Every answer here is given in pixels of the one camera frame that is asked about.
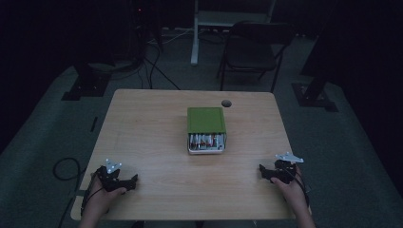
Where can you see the person's right hand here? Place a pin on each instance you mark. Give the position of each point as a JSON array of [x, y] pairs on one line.
[[293, 193]]

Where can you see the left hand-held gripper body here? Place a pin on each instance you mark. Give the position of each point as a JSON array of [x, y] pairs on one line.
[[109, 180]]

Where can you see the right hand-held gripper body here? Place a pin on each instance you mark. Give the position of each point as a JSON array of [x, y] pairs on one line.
[[285, 172]]

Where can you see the person's left hand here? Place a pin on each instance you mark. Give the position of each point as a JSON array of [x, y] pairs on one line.
[[101, 199]]

